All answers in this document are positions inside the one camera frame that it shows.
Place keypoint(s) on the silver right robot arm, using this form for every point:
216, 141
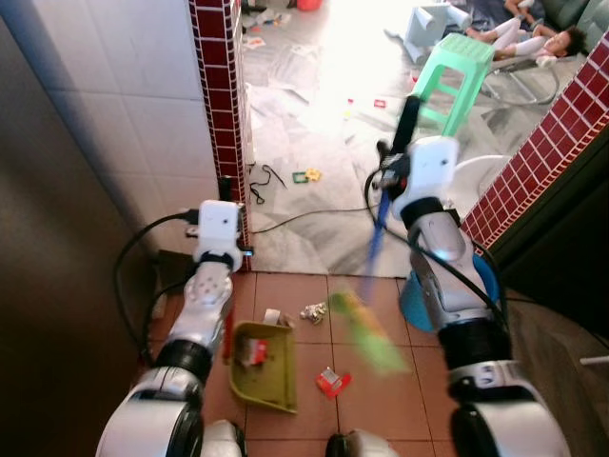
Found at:
457, 286

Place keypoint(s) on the metal chair frame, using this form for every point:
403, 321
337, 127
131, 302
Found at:
533, 95

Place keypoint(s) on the silver left robot foot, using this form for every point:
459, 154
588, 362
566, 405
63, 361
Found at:
224, 440

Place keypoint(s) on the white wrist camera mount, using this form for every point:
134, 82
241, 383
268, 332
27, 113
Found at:
430, 171
217, 228

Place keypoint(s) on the silver robot foot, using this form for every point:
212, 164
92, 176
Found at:
362, 446
224, 440

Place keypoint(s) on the blue plastic bucket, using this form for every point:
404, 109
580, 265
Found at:
415, 305

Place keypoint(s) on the red snack wrapper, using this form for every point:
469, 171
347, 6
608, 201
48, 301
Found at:
333, 383

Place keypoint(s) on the white paper scrap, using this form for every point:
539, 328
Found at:
272, 315

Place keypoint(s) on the red plastic tub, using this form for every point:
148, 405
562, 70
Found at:
309, 4

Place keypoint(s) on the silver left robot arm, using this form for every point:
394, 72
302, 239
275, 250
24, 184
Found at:
195, 319

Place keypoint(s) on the pale blue plastic stool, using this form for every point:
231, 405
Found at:
433, 27

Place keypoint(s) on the silver right robot foot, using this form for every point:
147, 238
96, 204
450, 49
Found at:
362, 446

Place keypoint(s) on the child in white clothes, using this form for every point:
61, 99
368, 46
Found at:
533, 40

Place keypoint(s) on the red white wrapper scrap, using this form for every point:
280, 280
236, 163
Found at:
252, 353

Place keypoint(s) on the yellow green toy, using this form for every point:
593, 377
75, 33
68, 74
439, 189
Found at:
306, 176

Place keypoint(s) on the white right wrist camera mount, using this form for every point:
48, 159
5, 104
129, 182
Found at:
430, 171

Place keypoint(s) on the grey metal bar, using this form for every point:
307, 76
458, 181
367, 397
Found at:
595, 361

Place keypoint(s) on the green plastic stool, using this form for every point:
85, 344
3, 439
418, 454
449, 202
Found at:
461, 57

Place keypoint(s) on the crumpled silver wrapper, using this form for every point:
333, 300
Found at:
314, 309

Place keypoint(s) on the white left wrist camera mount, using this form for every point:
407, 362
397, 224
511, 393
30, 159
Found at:
217, 228

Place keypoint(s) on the white plastic basin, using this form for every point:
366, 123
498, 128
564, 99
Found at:
481, 181

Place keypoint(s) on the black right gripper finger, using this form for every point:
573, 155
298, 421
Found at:
408, 122

